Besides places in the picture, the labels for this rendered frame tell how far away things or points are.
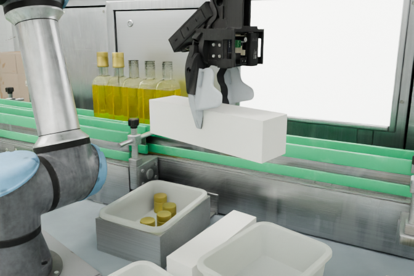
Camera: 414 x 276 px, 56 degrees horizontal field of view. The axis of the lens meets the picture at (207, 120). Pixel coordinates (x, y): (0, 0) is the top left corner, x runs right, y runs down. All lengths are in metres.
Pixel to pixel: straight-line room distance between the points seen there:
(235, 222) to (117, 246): 0.26
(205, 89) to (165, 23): 0.69
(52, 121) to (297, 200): 0.57
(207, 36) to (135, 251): 0.49
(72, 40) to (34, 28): 0.68
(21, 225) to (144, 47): 0.71
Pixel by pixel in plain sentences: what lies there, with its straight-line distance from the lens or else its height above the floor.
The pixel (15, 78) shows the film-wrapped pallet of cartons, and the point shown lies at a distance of 5.59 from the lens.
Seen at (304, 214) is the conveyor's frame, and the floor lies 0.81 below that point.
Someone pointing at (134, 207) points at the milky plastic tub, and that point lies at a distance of 0.99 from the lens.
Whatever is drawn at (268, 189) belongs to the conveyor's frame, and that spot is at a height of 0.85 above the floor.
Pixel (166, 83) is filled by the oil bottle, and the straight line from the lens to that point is 1.07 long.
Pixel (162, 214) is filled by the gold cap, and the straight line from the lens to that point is 0.92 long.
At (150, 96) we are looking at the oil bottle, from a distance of 1.10.
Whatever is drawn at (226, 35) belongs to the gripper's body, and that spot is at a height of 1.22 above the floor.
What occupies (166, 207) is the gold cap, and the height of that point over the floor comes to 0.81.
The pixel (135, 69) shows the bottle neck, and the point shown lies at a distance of 1.14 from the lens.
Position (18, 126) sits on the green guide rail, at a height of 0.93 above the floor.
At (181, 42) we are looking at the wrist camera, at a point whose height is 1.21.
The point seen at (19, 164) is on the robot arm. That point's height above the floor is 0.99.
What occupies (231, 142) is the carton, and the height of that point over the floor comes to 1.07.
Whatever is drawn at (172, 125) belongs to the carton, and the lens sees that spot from 0.65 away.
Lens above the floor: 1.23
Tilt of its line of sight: 13 degrees down
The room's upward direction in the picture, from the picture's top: straight up
